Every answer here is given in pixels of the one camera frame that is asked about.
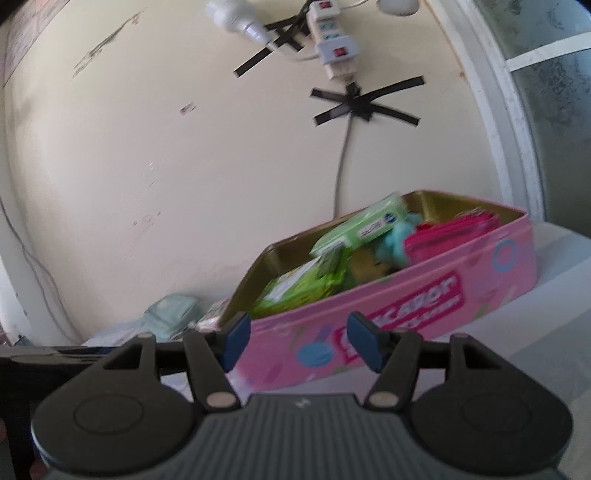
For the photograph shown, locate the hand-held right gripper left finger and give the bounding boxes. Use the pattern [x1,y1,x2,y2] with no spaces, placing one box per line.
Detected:
[102,312,252,411]

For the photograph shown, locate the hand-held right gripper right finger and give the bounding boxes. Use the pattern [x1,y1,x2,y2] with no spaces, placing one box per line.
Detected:
[346,312,500,410]

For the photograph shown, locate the pink tin box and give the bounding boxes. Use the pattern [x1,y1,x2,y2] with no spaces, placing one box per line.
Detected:
[222,189,537,393]

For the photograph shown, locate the large green box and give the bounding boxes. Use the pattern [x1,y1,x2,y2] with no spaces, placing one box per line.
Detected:
[252,256,352,319]

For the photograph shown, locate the teal fluffy item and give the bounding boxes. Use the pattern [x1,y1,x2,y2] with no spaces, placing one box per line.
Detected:
[373,212,423,269]

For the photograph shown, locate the medium green box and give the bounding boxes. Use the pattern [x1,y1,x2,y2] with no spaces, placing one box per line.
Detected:
[309,193,410,258]

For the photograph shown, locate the red box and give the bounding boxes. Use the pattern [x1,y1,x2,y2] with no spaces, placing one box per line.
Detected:
[403,209,502,266]

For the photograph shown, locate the light blue packet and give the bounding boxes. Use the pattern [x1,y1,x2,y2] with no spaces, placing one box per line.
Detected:
[144,294,200,343]

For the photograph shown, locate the black tape cross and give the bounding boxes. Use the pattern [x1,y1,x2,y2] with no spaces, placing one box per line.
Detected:
[310,76,426,128]

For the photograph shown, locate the beige plug adapter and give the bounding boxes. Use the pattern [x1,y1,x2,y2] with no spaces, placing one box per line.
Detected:
[323,60,360,83]

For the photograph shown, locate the long black tape strips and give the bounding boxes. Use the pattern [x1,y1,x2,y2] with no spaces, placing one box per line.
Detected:
[233,9,320,79]

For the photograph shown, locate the white light bulb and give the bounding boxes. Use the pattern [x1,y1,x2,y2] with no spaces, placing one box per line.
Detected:
[204,0,280,48]

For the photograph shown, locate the grey wall cable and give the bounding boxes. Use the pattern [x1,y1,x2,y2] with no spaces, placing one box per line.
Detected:
[0,196,81,344]

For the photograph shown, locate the grey power cable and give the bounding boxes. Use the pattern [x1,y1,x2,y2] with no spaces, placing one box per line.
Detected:
[332,121,357,219]

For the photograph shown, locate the white window frame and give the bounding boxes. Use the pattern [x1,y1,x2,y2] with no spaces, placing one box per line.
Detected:
[422,0,591,236]

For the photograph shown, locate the white power strip red switch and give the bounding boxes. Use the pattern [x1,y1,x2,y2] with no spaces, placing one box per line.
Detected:
[314,36,362,64]

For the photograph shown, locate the white round wall fixture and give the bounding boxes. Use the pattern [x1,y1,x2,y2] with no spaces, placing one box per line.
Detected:
[376,0,420,14]

